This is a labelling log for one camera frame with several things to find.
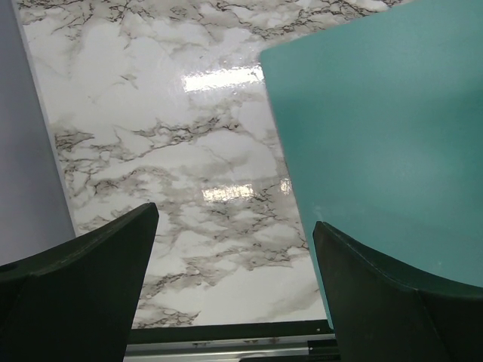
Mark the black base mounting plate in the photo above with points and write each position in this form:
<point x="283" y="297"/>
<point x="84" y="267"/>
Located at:
<point x="277" y="341"/>

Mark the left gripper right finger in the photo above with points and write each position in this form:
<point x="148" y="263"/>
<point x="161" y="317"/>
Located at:
<point x="383" y="309"/>

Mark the teal file folder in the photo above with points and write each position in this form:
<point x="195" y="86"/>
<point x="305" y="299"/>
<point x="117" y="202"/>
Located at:
<point x="380" y="121"/>

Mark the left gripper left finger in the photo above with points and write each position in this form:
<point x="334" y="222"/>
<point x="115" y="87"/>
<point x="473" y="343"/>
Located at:
<point x="77" y="301"/>

